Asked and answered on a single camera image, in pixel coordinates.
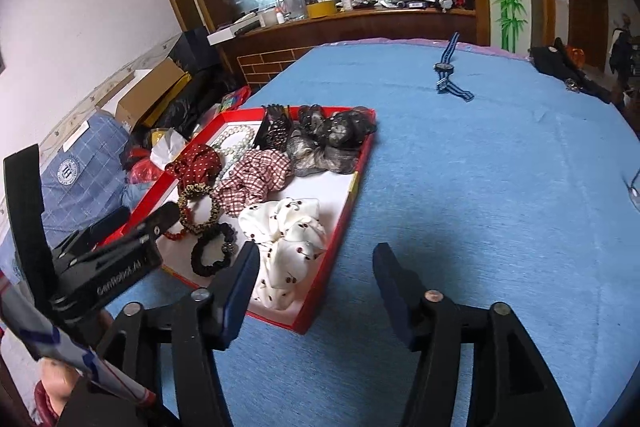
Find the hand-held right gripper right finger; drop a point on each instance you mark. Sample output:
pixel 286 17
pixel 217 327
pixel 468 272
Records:
pixel 395 297

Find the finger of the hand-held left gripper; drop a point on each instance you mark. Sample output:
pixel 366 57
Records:
pixel 114 219
pixel 150 221

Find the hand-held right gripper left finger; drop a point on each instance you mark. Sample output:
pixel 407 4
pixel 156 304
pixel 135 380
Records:
pixel 240 297

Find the dark red dotted scrunchie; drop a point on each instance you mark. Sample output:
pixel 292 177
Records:
pixel 197 162

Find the white cherry print scrunchie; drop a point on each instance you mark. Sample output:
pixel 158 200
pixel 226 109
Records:
pixel 290 227

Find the red plaid scrunchie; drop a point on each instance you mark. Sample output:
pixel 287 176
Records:
pixel 255 179

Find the red tray with white inside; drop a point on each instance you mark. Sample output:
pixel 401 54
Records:
pixel 325 194

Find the black hair claw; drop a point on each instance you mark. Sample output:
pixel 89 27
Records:
pixel 272 132

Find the grey scrunchie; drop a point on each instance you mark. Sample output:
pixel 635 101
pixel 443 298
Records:
pixel 320 159

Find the black lace scrunchie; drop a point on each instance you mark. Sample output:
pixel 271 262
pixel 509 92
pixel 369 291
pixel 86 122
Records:
pixel 310 117
pixel 345 127

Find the person's left hand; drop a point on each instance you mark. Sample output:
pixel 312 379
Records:
pixel 57 379

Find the red plastic bag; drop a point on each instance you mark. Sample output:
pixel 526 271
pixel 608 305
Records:
pixel 145 171

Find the blue plaid bag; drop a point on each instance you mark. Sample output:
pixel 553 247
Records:
pixel 85 177

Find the crumpled white paper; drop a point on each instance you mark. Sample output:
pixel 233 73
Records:
pixel 165 149

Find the cardboard box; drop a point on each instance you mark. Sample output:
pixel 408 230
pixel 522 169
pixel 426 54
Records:
pixel 145 99

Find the black bag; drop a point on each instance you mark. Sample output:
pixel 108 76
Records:
pixel 200 92

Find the blue tablecloth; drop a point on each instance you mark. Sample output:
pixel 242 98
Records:
pixel 475 182

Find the colourful box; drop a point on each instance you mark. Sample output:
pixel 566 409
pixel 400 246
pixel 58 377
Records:
pixel 232 101

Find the long white box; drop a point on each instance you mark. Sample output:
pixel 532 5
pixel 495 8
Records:
pixel 222 38

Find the blue striped wristwatch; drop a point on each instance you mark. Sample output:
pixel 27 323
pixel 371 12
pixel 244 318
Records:
pixel 444 68

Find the wooden counter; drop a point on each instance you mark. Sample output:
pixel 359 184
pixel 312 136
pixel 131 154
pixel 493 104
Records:
pixel 375 29

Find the yellow container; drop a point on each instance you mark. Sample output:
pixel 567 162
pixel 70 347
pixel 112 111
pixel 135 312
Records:
pixel 321 10

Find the black pouch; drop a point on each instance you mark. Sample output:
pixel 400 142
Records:
pixel 555 59

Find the wooden door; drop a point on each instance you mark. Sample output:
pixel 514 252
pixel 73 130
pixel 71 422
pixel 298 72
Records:
pixel 585 7

